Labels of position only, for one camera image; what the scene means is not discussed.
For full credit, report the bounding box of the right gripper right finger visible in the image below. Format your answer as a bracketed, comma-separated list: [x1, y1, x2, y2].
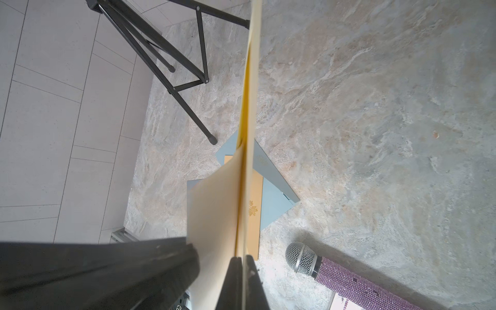
[216, 254, 270, 310]

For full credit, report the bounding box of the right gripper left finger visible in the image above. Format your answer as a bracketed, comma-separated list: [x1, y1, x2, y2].
[1, 238, 200, 309]

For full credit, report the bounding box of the cream yellow envelope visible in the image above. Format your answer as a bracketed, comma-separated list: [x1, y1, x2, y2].
[187, 1, 262, 309]

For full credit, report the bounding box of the light blue envelope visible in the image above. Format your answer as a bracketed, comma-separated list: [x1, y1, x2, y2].
[187, 131, 300, 231]

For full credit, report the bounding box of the tan kraft envelope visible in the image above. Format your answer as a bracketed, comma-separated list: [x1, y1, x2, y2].
[221, 170, 264, 261]

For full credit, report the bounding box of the purple glitter microphone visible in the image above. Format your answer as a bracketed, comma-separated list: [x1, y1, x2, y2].
[285, 242, 418, 309]

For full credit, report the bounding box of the black perforated music stand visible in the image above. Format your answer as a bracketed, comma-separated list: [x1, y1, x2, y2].
[86, 0, 251, 145]

